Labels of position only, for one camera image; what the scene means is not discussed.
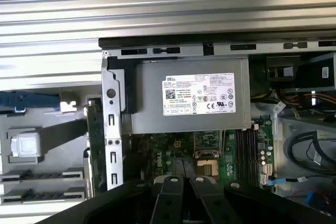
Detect RAM stick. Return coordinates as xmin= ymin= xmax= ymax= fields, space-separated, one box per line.
xmin=15 ymin=189 xmax=69 ymax=201

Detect green motherboard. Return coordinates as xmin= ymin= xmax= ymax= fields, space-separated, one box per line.
xmin=128 ymin=115 xmax=276 ymax=192

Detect CPU socket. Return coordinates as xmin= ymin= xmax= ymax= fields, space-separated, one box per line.
xmin=194 ymin=157 xmax=220 ymax=177

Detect metal socket cover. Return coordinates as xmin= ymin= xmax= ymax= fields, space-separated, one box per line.
xmin=193 ymin=130 xmax=222 ymax=158

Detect grey parts rack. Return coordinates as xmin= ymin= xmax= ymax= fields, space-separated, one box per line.
xmin=0 ymin=90 xmax=95 ymax=208

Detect black looped cable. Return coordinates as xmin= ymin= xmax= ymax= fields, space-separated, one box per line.
xmin=290 ymin=131 xmax=336 ymax=176

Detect hard disk in blue carrier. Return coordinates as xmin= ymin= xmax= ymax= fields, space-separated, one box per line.
xmin=0 ymin=90 xmax=79 ymax=116

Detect black RAM slot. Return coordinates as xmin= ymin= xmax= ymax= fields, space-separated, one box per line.
xmin=235 ymin=129 xmax=242 ymax=187
xmin=246 ymin=129 xmax=253 ymax=187
xmin=251 ymin=129 xmax=258 ymax=187
xmin=240 ymin=129 xmax=247 ymax=187

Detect mixed wire bundle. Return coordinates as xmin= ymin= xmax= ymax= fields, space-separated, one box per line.
xmin=250 ymin=87 xmax=300 ymax=114

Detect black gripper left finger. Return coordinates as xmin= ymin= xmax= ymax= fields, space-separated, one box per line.
xmin=36 ymin=175 xmax=185 ymax=224

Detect grey power supply unit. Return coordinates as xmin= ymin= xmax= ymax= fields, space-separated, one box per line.
xmin=123 ymin=56 xmax=251 ymax=135

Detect silver CPU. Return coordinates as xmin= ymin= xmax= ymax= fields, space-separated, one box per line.
xmin=10 ymin=132 xmax=41 ymax=158

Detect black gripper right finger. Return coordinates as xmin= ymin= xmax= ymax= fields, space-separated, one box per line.
xmin=188 ymin=176 xmax=336 ymax=224

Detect orange drive wires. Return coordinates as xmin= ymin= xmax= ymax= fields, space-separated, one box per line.
xmin=301 ymin=89 xmax=336 ymax=107

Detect black open PC case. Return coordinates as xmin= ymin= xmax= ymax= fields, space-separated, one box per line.
xmin=98 ymin=36 xmax=336 ymax=216

